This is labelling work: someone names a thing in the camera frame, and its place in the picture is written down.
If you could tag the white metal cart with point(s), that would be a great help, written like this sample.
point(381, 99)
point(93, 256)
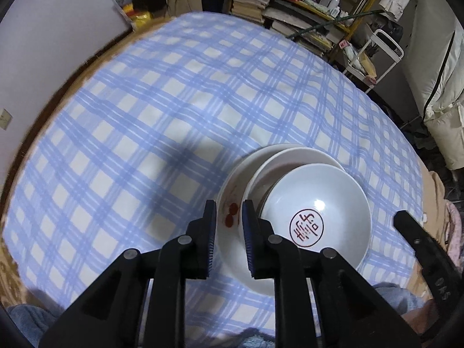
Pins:
point(393, 45)

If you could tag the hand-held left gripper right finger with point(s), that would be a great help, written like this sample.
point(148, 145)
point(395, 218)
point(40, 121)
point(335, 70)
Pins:
point(249, 239)

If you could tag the dark long pole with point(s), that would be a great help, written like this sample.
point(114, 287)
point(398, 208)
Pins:
point(326, 25)

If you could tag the pink cloth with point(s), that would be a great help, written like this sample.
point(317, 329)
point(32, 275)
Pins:
point(455, 232)

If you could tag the cream folded mattress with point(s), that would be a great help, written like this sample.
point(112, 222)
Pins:
point(435, 61)

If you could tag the white cherry print plate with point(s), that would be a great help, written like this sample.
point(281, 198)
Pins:
point(235, 185)

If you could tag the blue checkered blanket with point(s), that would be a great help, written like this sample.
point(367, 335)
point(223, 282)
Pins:
point(145, 134)

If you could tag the plain white bowl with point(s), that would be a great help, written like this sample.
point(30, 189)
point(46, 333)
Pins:
point(290, 159)

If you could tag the yellow wooden shelf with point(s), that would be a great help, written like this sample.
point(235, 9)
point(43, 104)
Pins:
point(363, 7)

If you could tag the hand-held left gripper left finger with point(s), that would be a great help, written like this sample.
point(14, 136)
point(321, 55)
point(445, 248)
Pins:
point(211, 239)

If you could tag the tall stack of books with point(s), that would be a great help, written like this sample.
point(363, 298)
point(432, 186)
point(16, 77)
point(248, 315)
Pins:
point(250, 7)

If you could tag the beige wall socket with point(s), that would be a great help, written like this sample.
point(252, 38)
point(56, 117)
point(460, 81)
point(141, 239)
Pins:
point(5, 119)

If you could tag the printed plastic bag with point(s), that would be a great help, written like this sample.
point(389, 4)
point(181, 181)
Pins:
point(137, 14)

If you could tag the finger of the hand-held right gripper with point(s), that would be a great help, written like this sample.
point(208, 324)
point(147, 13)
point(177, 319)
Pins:
point(435, 272)

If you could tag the white bowl with red seal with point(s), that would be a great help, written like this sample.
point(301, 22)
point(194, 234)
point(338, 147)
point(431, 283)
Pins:
point(326, 195)

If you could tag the wide stack of books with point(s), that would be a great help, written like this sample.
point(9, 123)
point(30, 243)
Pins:
point(301, 29)

